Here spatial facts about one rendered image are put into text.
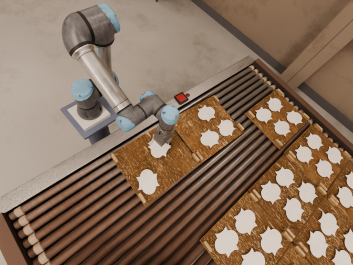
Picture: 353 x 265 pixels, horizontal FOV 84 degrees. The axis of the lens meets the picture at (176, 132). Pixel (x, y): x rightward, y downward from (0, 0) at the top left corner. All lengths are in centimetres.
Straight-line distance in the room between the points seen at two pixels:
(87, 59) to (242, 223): 110
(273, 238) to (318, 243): 28
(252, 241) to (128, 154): 84
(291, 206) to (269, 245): 28
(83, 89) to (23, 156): 136
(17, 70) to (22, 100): 44
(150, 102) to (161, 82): 186
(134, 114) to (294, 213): 110
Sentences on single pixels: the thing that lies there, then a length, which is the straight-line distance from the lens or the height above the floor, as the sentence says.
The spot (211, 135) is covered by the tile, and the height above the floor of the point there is 95.
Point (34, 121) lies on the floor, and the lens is 255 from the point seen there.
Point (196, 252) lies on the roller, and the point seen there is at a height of 92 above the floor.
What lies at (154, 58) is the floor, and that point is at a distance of 299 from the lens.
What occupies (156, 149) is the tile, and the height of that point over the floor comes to 97.
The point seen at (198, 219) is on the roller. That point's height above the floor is 92.
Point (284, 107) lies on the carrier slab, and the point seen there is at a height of 94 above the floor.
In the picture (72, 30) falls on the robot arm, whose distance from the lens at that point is 88.
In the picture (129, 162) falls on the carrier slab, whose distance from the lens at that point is 117.
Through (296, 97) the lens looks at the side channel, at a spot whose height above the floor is 95.
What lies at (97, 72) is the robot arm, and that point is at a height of 144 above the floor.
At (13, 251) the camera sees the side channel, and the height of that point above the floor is 95.
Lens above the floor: 205
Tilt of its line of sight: 62 degrees down
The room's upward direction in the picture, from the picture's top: 24 degrees clockwise
